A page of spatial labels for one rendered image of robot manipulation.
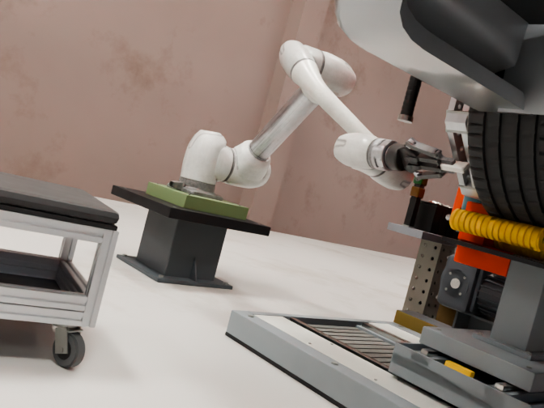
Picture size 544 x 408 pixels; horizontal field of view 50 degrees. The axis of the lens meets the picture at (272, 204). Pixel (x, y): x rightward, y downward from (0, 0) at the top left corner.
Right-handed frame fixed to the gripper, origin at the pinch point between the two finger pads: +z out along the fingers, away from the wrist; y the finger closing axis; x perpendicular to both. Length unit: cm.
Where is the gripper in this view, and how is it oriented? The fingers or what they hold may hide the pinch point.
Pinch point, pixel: (455, 166)
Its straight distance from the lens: 156.9
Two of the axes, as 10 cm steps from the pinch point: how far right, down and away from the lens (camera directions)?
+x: 7.0, -5.6, 4.4
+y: -3.4, -8.1, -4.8
